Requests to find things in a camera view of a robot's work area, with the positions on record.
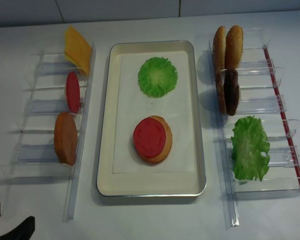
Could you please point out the brown bun slice in left rack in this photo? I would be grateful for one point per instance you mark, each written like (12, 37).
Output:
(65, 138)

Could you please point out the bottom bun slice on tray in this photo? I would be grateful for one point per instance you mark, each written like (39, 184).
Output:
(168, 143)

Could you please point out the brown meat patty left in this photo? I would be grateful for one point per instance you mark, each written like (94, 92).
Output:
(220, 92)

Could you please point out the white paper tray liner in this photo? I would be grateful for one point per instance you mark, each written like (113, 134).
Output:
(175, 107)

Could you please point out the sesame bun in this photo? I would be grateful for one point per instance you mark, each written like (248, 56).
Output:
(219, 48)
(234, 47)

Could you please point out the sesame bun top left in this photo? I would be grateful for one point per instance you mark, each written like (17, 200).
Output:
(219, 48)

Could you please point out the round green lettuce on tray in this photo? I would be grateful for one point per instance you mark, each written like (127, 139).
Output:
(157, 77)

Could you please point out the red tomato slice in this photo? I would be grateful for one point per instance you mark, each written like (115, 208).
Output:
(149, 137)
(72, 92)

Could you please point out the yellow cheese slice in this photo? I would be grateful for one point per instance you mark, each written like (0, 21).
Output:
(77, 50)

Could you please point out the clear acrylic right food rack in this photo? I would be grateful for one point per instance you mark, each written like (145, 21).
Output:
(260, 81)

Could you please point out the green lettuce leaf in rack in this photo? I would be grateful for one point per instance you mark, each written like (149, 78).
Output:
(250, 149)

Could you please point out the sesame bun top right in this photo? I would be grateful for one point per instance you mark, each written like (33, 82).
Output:
(234, 47)

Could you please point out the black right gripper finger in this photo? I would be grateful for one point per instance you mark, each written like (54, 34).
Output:
(23, 231)

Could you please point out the dark meat patty right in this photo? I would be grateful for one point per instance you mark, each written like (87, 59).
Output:
(231, 91)

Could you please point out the red tomato slice in rack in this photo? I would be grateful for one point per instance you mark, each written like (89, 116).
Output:
(72, 92)

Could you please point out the clear acrylic food rack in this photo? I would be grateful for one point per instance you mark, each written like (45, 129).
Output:
(260, 81)
(33, 156)

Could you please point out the white metal tray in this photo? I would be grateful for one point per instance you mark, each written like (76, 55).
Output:
(110, 184)

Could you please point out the clear acrylic left food rack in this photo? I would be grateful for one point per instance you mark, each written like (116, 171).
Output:
(33, 156)

